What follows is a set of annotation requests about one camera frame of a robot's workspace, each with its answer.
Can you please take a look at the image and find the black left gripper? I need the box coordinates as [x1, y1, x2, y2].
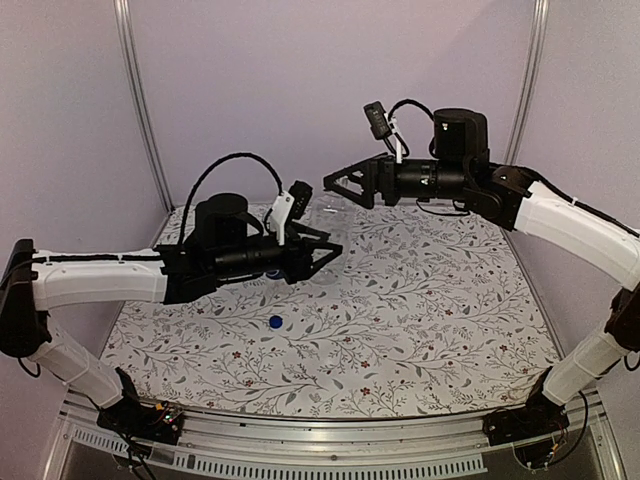
[212, 225, 343, 286]

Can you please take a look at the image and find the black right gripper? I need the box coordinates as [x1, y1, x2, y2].
[323, 152, 470, 209]

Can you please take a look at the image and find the Pepsi bottle with blue label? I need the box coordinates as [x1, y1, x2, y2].
[265, 270, 284, 280]

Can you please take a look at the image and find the blue bottle cap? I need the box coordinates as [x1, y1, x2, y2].
[269, 315, 283, 330]

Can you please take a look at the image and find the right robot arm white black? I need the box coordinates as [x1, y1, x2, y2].
[323, 108, 639, 446]

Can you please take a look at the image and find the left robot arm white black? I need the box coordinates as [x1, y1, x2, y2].
[1, 192, 343, 445]

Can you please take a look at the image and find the floral patterned table mat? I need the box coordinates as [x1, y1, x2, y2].
[102, 206, 558, 418]

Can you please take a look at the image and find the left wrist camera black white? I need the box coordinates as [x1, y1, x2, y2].
[265, 180, 313, 246]

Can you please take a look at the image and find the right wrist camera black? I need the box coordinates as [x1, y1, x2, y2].
[363, 101, 392, 141]

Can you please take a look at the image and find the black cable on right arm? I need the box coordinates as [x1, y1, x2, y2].
[387, 98, 436, 156]

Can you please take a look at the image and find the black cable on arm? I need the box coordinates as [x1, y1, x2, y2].
[387, 98, 436, 156]
[179, 152, 284, 246]

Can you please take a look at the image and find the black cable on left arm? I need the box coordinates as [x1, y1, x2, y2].
[179, 152, 284, 246]

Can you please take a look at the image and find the aluminium slotted front rail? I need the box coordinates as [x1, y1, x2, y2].
[43, 389, 632, 479]

